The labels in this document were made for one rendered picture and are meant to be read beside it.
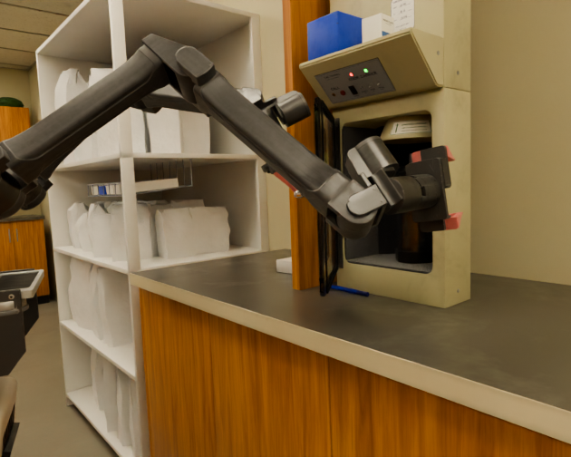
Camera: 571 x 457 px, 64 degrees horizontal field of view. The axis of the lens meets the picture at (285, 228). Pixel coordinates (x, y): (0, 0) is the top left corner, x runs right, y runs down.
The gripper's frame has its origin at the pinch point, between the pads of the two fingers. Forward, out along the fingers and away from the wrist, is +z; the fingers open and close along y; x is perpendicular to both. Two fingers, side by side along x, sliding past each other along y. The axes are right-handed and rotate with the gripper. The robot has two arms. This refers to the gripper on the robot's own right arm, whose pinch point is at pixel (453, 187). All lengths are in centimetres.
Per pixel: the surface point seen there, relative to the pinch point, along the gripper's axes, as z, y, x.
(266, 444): -17, -54, 47
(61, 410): -18, -90, 244
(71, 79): -1, 81, 189
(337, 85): 6.7, 28.0, 29.1
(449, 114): 14.3, 15.3, 6.6
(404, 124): 15.4, 16.2, 18.3
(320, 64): 2.5, 32.8, 29.8
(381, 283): 11.2, -20.4, 28.4
